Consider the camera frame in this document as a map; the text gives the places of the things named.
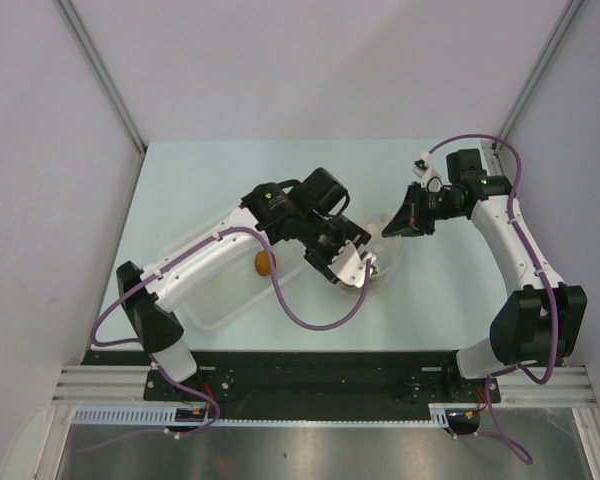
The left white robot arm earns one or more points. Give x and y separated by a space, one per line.
309 211

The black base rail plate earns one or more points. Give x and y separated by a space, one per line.
325 385

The left aluminium frame post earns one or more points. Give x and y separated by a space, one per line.
79 31

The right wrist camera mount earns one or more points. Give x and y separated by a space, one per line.
429 179

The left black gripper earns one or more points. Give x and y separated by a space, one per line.
347 231

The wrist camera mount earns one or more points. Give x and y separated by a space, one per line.
429 179
349 265

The brown kiwi toy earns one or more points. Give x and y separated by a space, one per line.
262 264

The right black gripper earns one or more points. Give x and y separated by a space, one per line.
411 220

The clear zip top bag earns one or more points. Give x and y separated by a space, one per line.
388 250

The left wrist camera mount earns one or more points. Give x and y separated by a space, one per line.
349 265

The white plastic basket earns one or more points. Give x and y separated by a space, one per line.
216 284

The aluminium frame post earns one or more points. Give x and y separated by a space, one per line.
79 31
558 35

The white cable duct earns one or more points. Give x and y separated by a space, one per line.
183 417

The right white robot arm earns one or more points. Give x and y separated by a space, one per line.
541 319

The right aluminium frame post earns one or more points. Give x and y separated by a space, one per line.
558 35

